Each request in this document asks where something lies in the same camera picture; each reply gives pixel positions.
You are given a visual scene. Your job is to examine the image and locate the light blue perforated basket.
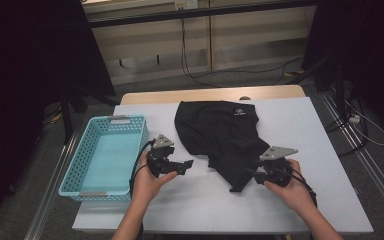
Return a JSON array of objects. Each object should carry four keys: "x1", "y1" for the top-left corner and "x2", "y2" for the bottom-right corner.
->
[{"x1": 58, "y1": 114, "x2": 149, "y2": 202}]

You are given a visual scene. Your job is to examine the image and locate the right hand-held gripper cable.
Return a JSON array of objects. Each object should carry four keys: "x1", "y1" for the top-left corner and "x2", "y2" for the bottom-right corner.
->
[{"x1": 288, "y1": 167, "x2": 319, "y2": 208}]

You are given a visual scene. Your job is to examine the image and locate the black stand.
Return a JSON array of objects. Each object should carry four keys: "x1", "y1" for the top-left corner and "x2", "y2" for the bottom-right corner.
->
[
  {"x1": 59, "y1": 84, "x2": 119, "y2": 146},
  {"x1": 288, "y1": 54, "x2": 348, "y2": 116}
]

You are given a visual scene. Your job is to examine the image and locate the person's right hand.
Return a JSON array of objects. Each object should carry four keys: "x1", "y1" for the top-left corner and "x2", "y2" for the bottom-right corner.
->
[{"x1": 263, "y1": 159, "x2": 318, "y2": 218}]

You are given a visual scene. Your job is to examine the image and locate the wooden table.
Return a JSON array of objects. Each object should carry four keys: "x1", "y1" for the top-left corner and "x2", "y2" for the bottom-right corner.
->
[{"x1": 119, "y1": 84, "x2": 307, "y2": 106}]

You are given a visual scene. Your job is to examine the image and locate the white cable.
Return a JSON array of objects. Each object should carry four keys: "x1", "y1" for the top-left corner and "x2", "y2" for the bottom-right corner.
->
[{"x1": 344, "y1": 99, "x2": 384, "y2": 147}]

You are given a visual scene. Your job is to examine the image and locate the black crossbar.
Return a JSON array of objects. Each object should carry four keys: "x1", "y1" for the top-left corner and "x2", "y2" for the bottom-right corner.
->
[{"x1": 86, "y1": 0, "x2": 318, "y2": 29}]

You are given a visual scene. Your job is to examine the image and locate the hand-held gripper cable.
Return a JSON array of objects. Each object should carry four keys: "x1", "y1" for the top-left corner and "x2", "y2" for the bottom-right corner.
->
[
  {"x1": 128, "y1": 139, "x2": 156, "y2": 198},
  {"x1": 288, "y1": 167, "x2": 319, "y2": 208}
]

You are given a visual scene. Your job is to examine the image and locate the black curtain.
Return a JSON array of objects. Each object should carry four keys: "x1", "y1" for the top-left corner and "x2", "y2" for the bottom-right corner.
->
[
  {"x1": 301, "y1": 0, "x2": 384, "y2": 141},
  {"x1": 0, "y1": 0, "x2": 116, "y2": 234}
]

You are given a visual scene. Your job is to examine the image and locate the black floor cable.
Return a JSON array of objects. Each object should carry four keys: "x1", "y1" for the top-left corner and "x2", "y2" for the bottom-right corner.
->
[{"x1": 324, "y1": 96, "x2": 370, "y2": 158}]

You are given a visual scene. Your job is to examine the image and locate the beige cabinet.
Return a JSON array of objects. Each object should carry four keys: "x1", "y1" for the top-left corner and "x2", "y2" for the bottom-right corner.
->
[{"x1": 81, "y1": 0, "x2": 318, "y2": 86}]

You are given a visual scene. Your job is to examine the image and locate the yellow floor tape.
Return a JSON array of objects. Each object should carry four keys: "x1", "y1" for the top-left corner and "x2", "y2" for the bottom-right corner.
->
[
  {"x1": 43, "y1": 111, "x2": 63, "y2": 126},
  {"x1": 284, "y1": 68, "x2": 305, "y2": 77}
]

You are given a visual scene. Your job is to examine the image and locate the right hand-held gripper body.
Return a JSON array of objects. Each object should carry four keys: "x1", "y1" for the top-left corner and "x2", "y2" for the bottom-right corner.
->
[{"x1": 253, "y1": 145, "x2": 299, "y2": 188}]

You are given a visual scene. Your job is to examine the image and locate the left hand-held gripper cable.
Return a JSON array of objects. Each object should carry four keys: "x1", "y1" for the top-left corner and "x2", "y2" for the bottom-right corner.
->
[{"x1": 128, "y1": 139, "x2": 156, "y2": 198}]

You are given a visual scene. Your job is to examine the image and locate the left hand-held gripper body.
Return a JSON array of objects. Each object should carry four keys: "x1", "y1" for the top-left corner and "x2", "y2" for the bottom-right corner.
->
[{"x1": 146, "y1": 133, "x2": 185, "y2": 179}]

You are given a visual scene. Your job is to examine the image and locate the aluminium floor rail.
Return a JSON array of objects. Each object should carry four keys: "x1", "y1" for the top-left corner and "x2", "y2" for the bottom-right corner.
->
[
  {"x1": 24, "y1": 131, "x2": 80, "y2": 240},
  {"x1": 318, "y1": 91, "x2": 384, "y2": 218}
]

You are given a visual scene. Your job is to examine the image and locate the white wall socket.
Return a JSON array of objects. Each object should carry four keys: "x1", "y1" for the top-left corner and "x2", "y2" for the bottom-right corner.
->
[{"x1": 174, "y1": 0, "x2": 199, "y2": 10}]

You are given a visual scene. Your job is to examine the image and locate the person's left hand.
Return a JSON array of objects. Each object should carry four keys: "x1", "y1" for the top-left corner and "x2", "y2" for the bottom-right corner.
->
[{"x1": 131, "y1": 151, "x2": 180, "y2": 207}]

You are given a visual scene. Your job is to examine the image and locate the black shorts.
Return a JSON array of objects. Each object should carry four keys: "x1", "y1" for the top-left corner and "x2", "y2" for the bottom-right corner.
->
[{"x1": 174, "y1": 100, "x2": 271, "y2": 194}]

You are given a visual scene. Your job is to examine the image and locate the black hanging cable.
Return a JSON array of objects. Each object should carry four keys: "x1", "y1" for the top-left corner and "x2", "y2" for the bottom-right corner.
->
[{"x1": 179, "y1": 18, "x2": 304, "y2": 89}]

